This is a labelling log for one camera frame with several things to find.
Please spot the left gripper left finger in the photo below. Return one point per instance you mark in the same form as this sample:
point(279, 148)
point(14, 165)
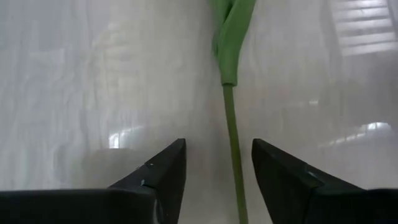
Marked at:
point(93, 207)

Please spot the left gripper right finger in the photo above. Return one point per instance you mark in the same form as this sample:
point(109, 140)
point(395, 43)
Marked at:
point(311, 202)

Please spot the pink artificial tulip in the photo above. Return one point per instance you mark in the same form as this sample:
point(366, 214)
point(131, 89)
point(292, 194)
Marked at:
point(231, 46)

